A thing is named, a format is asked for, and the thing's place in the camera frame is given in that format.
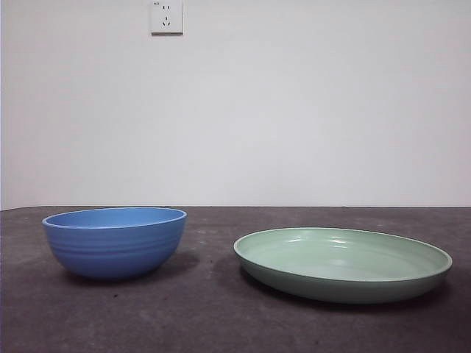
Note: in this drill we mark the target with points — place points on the white wall socket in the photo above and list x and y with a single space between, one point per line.
166 18

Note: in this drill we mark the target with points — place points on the pale green round plate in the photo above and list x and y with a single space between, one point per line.
342 264

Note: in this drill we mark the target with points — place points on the blue ribbed bowl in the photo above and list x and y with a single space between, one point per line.
110 253

